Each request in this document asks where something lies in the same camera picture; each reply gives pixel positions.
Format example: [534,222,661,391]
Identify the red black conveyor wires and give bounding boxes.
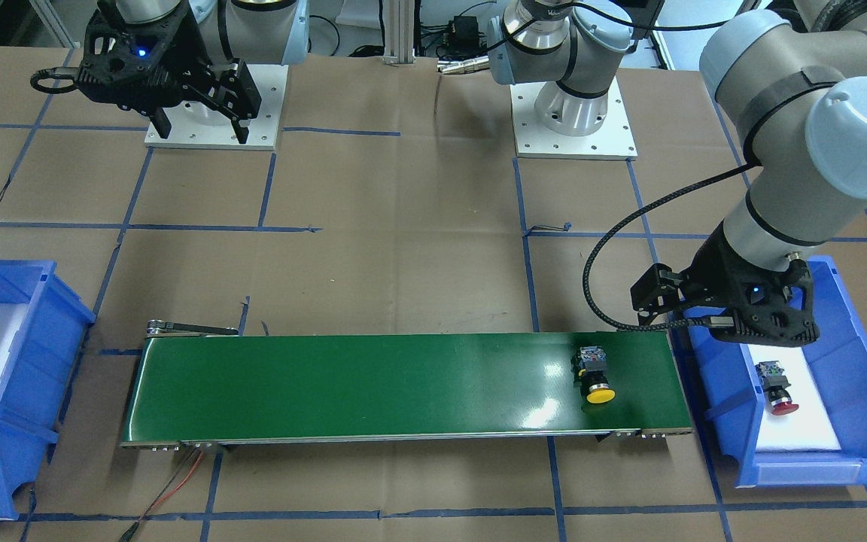
[119,449,208,541]

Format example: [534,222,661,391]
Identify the blue bin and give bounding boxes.
[689,256,867,487]
[0,260,96,520]

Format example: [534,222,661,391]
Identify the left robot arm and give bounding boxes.
[482,1,867,347]

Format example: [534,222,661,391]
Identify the braided black cable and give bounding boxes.
[29,68,81,95]
[583,164,752,332]

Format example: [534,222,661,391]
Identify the yellow push button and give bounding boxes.
[572,346,616,404]

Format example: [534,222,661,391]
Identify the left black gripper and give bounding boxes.
[631,233,820,347]

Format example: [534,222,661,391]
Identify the red push button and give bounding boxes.
[756,361,799,416]

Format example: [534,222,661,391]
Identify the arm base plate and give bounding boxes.
[510,79,637,160]
[144,65,288,151]

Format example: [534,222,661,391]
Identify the aluminium frame post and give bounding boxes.
[379,0,420,65]

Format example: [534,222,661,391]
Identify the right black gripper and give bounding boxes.
[75,8,261,145]

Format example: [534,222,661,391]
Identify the green conveyor belt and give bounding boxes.
[121,332,692,449]

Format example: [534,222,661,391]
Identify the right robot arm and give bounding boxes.
[70,1,309,151]

